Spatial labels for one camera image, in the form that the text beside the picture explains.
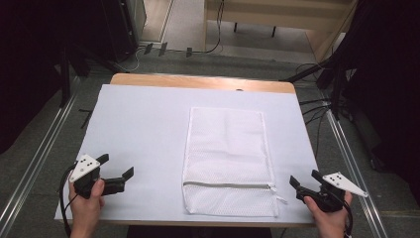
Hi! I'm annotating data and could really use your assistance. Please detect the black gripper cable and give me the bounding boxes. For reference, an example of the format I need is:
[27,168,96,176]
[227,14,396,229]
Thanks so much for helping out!
[342,197,355,238]
[58,163,79,238]

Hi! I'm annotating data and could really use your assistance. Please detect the metal floor rail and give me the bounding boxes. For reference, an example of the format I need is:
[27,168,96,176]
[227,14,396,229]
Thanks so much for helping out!
[0,74,81,234]
[324,108,389,238]

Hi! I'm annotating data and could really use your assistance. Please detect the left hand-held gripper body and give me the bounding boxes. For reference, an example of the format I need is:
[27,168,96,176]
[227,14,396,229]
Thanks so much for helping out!
[67,154,101,199]

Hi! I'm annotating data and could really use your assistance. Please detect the white table cover sheet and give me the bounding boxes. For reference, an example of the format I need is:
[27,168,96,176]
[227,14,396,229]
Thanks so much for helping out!
[53,83,320,225]

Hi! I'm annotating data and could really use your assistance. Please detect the black hanging cable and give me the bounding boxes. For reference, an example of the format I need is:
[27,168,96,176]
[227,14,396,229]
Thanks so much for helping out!
[192,0,226,56]

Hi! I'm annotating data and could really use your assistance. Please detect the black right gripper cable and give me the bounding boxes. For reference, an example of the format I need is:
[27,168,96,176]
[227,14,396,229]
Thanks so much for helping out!
[342,197,355,238]

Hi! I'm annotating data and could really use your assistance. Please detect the white floor cable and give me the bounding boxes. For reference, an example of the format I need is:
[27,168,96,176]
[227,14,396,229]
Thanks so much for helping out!
[114,45,147,73]

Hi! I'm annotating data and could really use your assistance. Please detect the person's left hand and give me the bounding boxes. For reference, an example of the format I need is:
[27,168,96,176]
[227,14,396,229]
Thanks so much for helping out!
[67,178,106,238]

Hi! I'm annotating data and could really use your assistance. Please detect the dark curtain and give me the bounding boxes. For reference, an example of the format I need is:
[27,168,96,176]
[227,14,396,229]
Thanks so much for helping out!
[0,0,110,156]
[330,0,420,206]

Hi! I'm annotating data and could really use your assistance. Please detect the black metal stand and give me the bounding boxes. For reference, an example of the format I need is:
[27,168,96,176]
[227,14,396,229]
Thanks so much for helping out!
[331,61,347,121]
[58,49,73,109]

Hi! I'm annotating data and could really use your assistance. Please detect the black cabinet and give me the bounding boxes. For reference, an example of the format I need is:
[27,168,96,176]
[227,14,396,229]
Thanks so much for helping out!
[100,0,148,63]

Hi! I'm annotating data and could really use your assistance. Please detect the white mesh laundry bag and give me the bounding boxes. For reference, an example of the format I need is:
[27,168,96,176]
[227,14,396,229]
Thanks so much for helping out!
[181,106,288,219]

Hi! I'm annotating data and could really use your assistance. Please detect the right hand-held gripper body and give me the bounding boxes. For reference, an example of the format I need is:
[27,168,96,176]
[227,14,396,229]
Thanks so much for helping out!
[311,172,368,213]

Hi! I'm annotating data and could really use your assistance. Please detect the black floor cables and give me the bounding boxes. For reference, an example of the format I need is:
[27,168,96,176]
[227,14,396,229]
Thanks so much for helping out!
[297,62,333,161]

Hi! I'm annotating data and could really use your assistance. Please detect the person's right hand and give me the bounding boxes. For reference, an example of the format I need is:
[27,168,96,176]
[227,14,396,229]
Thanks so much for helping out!
[303,192,354,238]

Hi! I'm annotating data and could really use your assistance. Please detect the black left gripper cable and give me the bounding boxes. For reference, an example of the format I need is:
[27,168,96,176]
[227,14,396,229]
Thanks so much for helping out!
[58,163,79,238]

